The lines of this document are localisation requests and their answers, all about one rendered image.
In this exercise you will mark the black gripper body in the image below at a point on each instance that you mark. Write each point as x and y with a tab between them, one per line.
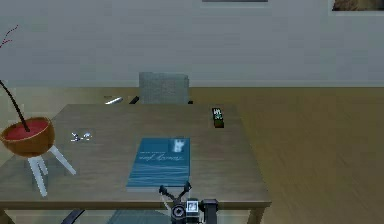
178	212

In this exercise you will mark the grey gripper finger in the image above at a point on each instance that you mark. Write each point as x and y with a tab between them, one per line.
168	194
185	190

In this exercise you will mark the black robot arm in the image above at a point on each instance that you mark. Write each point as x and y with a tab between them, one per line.
209	208

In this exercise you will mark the blue book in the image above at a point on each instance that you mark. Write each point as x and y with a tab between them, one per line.
160	165

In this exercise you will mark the brown wooden table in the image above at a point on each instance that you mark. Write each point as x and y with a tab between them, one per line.
106	156

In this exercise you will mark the black remote control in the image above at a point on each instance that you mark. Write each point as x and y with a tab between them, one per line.
218	117

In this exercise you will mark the small silver keys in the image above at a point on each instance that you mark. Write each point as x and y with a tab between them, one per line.
81	136

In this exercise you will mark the grey chair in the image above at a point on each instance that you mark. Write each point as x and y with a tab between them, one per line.
163	88

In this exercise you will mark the silver flat object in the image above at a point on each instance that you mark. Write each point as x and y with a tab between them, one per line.
113	100

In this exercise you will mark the house plant in orange bowl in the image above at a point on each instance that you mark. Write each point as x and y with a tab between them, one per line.
30	140

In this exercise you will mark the brown framed picture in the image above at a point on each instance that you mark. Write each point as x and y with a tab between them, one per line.
358	5

